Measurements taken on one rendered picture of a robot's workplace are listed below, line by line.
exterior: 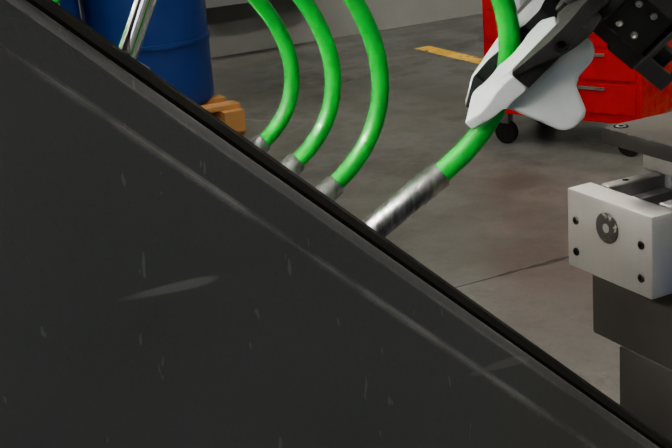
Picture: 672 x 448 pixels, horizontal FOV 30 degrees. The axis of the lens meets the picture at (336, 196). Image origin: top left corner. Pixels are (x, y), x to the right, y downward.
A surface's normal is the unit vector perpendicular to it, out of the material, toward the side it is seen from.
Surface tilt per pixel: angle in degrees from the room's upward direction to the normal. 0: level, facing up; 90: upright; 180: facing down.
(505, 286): 0
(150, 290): 90
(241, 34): 90
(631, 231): 90
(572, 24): 96
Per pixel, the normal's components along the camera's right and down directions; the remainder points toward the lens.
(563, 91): -0.06, 0.48
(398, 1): 0.47, 0.22
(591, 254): -0.88, 0.20
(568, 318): -0.07, -0.95
